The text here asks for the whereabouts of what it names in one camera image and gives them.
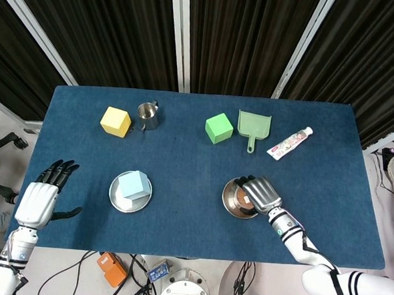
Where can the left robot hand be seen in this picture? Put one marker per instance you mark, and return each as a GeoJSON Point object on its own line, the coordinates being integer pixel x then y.
{"type": "Point", "coordinates": [38, 203]}

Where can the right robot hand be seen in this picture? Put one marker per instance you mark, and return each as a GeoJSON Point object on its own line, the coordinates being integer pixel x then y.
{"type": "Point", "coordinates": [262, 193]}

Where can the clear round container brown contents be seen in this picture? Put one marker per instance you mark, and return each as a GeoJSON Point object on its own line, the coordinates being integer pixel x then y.
{"type": "Point", "coordinates": [241, 197]}

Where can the light blue cube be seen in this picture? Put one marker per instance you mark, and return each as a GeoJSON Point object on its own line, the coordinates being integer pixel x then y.
{"type": "Point", "coordinates": [132, 185]}

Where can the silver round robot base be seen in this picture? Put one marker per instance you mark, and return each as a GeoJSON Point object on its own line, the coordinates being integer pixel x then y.
{"type": "Point", "coordinates": [185, 290]}

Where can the round steel plate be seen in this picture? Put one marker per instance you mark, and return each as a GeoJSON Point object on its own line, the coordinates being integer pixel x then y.
{"type": "Point", "coordinates": [228, 203]}
{"type": "Point", "coordinates": [130, 206]}

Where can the white toothpaste tube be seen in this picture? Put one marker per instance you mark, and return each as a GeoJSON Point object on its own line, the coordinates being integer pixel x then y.
{"type": "Point", "coordinates": [287, 144]}

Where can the black office chair base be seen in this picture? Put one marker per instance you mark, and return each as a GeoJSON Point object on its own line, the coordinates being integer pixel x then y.
{"type": "Point", "coordinates": [6, 144]}

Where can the green plastic dustpan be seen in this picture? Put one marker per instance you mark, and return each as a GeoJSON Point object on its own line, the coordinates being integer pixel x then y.
{"type": "Point", "coordinates": [254, 126]}

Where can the green cube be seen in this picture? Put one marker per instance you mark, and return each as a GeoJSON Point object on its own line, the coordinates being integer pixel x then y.
{"type": "Point", "coordinates": [219, 127]}

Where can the blue table cloth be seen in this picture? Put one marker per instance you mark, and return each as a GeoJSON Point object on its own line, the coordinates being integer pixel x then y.
{"type": "Point", "coordinates": [185, 227]}

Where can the orange box device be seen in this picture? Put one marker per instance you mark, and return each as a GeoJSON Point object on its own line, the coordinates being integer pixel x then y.
{"type": "Point", "coordinates": [112, 269]}

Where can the yellow cube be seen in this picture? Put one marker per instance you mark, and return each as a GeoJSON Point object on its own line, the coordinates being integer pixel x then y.
{"type": "Point", "coordinates": [115, 120]}

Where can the black pleated curtain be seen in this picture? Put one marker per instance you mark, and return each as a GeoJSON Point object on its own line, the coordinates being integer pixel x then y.
{"type": "Point", "coordinates": [14, 76]}
{"type": "Point", "coordinates": [247, 40]}
{"type": "Point", "coordinates": [372, 64]}
{"type": "Point", "coordinates": [107, 31]}

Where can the blue white small packet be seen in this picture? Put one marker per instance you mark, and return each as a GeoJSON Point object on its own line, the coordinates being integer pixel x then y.
{"type": "Point", "coordinates": [158, 271]}

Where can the stainless steel mug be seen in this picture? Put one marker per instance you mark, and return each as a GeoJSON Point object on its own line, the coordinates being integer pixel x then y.
{"type": "Point", "coordinates": [149, 116]}

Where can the white frame post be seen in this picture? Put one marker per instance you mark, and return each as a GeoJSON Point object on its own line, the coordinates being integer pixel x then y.
{"type": "Point", "coordinates": [181, 36]}
{"type": "Point", "coordinates": [305, 44]}
{"type": "Point", "coordinates": [33, 27]}

